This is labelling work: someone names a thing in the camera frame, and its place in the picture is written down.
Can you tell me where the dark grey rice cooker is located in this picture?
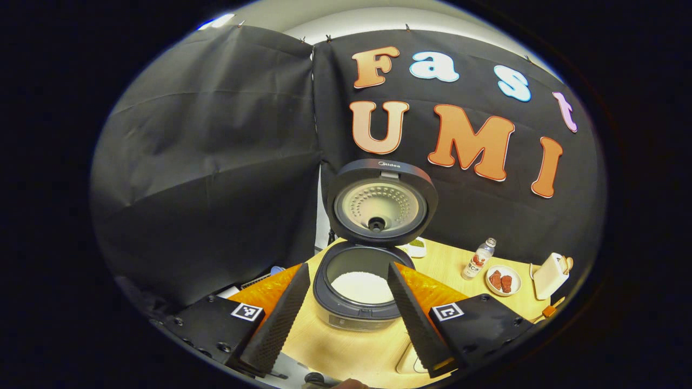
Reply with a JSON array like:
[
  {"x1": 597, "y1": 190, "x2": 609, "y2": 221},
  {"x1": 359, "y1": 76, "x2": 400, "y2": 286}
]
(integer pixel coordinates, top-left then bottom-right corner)
[{"x1": 312, "y1": 159, "x2": 439, "y2": 332}]

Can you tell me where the white plastic basket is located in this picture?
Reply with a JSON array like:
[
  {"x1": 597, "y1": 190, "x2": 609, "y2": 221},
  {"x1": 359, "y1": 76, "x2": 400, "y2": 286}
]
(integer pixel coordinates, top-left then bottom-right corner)
[{"x1": 238, "y1": 266, "x2": 288, "y2": 291}]

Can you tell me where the black backdrop cloth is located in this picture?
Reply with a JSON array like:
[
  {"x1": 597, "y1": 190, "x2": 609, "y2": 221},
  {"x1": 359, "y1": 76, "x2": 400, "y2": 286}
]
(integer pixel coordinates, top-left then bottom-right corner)
[{"x1": 89, "y1": 24, "x2": 609, "y2": 310}]

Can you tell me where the wooden spoon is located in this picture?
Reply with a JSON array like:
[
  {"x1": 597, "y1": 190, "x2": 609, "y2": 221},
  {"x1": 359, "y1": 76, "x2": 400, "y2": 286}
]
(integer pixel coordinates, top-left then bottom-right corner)
[{"x1": 533, "y1": 296, "x2": 566, "y2": 324}]

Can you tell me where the small white plate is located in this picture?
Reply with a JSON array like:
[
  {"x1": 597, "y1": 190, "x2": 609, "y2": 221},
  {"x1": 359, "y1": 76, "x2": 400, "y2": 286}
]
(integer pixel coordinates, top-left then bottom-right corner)
[{"x1": 485, "y1": 265, "x2": 522, "y2": 297}]

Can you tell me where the white divided bean dish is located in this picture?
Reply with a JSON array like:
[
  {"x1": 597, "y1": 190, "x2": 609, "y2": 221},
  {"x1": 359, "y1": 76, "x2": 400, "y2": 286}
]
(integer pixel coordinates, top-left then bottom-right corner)
[{"x1": 397, "y1": 238, "x2": 428, "y2": 259}]

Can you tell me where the clear red label bottle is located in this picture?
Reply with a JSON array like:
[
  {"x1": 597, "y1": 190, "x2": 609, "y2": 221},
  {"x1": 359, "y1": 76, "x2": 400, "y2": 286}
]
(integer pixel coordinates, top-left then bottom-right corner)
[{"x1": 461, "y1": 238, "x2": 497, "y2": 280}]

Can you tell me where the white rice heap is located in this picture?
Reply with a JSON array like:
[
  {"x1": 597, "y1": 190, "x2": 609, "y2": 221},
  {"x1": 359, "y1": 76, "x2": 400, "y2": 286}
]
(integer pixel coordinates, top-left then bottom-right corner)
[{"x1": 331, "y1": 271, "x2": 395, "y2": 305}]

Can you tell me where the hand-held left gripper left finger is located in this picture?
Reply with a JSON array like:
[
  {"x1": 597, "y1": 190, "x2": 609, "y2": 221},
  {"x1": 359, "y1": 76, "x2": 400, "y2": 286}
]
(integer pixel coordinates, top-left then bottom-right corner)
[{"x1": 150, "y1": 263, "x2": 311, "y2": 379}]

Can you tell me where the white tray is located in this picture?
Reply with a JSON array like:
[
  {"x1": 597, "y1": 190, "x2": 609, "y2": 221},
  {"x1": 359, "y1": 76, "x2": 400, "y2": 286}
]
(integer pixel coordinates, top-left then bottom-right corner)
[{"x1": 396, "y1": 343, "x2": 429, "y2": 375}]

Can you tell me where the cream white toaster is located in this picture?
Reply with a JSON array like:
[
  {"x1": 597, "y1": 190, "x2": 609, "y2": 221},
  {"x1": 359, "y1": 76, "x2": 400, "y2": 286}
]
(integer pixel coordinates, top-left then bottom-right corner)
[{"x1": 533, "y1": 253, "x2": 570, "y2": 300}]

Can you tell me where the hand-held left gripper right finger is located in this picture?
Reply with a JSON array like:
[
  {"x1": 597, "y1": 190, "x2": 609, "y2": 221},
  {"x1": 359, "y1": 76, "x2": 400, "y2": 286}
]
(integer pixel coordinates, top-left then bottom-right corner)
[{"x1": 387, "y1": 262, "x2": 537, "y2": 379}]

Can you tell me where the ceiling light panel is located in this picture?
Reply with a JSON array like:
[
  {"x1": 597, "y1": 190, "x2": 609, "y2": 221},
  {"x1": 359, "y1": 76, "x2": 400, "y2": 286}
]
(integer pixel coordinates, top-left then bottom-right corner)
[{"x1": 197, "y1": 14, "x2": 236, "y2": 31}]

